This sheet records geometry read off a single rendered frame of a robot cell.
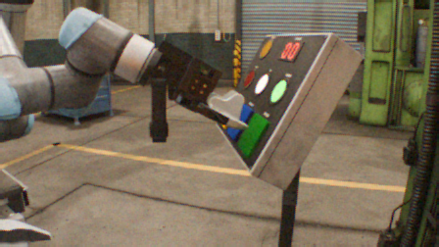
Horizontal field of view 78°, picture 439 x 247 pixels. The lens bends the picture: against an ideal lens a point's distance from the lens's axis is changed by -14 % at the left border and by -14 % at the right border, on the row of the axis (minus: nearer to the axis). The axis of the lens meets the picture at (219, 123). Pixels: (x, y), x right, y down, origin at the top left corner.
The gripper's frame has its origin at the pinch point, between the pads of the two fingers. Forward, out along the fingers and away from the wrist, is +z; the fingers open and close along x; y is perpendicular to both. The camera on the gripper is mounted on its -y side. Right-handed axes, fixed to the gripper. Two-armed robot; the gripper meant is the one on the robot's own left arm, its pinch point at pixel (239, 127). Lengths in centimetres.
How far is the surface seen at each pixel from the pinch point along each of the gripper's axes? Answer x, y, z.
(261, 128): -2.8, 2.0, 2.5
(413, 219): -22.0, 2.7, 25.6
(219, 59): 784, 47, 136
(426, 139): -21.1, 14.1, 19.2
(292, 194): 7.6, -9.1, 22.9
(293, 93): -5.5, 10.1, 3.3
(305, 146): -6.9, 3.3, 9.8
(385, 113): 319, 87, 310
